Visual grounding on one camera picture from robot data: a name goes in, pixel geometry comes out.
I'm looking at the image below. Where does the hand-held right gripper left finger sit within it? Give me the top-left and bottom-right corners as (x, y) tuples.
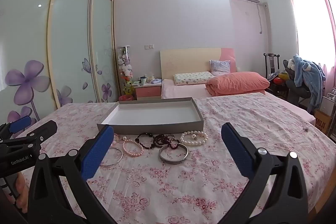
(26, 124), (117, 224)

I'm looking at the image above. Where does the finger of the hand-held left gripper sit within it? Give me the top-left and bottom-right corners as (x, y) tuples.
(0, 116), (32, 139)
(0, 120), (58, 147)

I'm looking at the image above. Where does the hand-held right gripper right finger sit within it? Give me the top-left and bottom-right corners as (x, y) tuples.
(218, 123), (309, 224)

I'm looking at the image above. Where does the pink pearl bracelet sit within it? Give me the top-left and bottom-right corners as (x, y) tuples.
(123, 138), (144, 157)

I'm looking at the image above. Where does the white pearl bracelet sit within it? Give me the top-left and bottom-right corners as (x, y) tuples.
(180, 130), (209, 147)

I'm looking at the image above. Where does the wide silver bangle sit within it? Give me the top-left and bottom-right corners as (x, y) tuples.
(159, 143), (189, 165)

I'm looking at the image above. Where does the dark red bead necklace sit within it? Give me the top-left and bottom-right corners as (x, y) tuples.
(154, 134), (185, 150)

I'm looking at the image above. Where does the grey cardboard tray box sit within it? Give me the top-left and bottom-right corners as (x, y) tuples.
(97, 97), (205, 134)

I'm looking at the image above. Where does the person's left hand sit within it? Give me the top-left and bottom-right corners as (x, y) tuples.
(6, 172), (29, 214)

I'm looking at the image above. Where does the thin silver bangle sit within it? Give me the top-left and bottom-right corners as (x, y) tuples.
(100, 147), (124, 167)

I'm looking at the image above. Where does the pink floral sheet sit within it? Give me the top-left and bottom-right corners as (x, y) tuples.
(16, 93), (336, 224)

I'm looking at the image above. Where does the folded orange quilt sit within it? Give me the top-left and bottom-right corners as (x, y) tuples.
(205, 72), (270, 96)

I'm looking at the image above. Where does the pink and cream nightstand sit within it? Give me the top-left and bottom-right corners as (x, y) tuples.
(133, 81), (162, 101)

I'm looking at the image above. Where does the pink bed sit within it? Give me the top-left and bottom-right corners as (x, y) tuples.
(161, 79), (267, 99)

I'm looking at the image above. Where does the printed white pillow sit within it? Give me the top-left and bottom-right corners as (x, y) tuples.
(173, 71), (216, 86)

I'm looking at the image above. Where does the purple pillow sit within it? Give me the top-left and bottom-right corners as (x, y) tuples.
(209, 60), (231, 76)

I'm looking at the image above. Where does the red and yellow plush toy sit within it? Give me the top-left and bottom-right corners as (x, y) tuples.
(273, 73), (289, 83)

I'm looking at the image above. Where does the clear tube of plush toys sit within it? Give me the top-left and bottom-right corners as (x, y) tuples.
(118, 46), (134, 96)

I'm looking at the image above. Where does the dark wooden chair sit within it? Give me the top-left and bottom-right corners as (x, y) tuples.
(264, 53), (280, 80)

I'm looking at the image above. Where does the floral sliding door wardrobe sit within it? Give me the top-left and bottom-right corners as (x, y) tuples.
(0, 0), (121, 130)

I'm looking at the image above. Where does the cream and pink headboard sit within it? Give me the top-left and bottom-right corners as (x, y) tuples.
(160, 48), (234, 80)

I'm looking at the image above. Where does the blue plush robe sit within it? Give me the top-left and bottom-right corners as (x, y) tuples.
(293, 54), (327, 106)

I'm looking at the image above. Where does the air conditioner pipe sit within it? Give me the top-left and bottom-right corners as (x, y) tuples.
(257, 3), (263, 35)

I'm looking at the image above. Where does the pink curtain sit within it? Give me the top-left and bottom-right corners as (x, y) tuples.
(282, 0), (336, 93)

